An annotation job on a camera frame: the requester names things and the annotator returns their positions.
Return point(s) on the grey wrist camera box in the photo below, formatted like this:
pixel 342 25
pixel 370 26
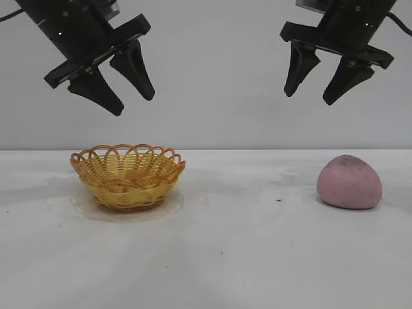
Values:
pixel 309 4
pixel 111 8

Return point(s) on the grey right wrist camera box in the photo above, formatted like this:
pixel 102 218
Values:
pixel 309 4

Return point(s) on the yellow woven plastic basket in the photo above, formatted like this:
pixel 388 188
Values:
pixel 128 190

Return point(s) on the pink round stone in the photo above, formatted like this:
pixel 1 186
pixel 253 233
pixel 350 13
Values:
pixel 349 183

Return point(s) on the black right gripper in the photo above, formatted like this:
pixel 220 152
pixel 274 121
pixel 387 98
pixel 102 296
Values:
pixel 351 25

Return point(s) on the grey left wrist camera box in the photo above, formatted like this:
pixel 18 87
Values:
pixel 111 8

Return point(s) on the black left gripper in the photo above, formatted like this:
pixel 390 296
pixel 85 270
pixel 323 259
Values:
pixel 74 29

